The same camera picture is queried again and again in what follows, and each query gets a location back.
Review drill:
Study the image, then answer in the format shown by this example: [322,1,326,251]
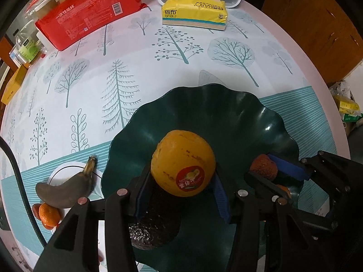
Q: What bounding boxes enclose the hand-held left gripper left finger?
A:
[33,164,156,272]

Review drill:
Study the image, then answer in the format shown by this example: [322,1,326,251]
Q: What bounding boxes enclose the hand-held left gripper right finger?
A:
[212,173,324,272]

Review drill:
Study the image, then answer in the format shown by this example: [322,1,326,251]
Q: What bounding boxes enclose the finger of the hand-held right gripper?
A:
[244,171,338,233]
[268,151,355,194]

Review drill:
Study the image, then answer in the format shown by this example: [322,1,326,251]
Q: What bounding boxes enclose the brown passion fruit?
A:
[251,154,279,181]

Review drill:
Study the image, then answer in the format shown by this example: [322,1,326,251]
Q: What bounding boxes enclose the orange tangerine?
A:
[276,184,292,200]
[39,203,61,228]

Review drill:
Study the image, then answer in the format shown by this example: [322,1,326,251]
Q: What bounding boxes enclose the dark avocado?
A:
[128,187,182,250]

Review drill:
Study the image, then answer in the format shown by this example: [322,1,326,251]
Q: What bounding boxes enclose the yellow citrus with red sticker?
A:
[151,130,215,197]

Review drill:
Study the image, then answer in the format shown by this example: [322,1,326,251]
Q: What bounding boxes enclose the dark green wavy plate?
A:
[101,85,304,268]

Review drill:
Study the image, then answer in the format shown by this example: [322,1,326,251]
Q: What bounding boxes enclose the blackened banana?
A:
[35,156,98,209]

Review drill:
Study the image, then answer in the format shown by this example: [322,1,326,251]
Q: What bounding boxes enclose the plastic bag with yellow packets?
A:
[329,80,363,125]

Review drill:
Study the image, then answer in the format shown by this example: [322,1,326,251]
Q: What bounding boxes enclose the dark wooden cabinet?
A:
[261,0,363,87]

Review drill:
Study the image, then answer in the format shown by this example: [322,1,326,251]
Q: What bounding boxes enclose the flat yellow box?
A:
[1,65,28,105]

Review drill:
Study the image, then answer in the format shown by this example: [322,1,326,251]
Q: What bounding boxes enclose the yellow tissue pack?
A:
[162,0,228,32]

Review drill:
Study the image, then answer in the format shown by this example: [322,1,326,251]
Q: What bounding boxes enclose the green label bottle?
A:
[16,38,41,63]

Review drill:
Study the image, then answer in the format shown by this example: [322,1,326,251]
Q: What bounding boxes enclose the red paper cup package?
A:
[34,0,148,52]

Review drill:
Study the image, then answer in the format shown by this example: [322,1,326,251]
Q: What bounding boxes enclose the black cable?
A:
[0,137,47,245]

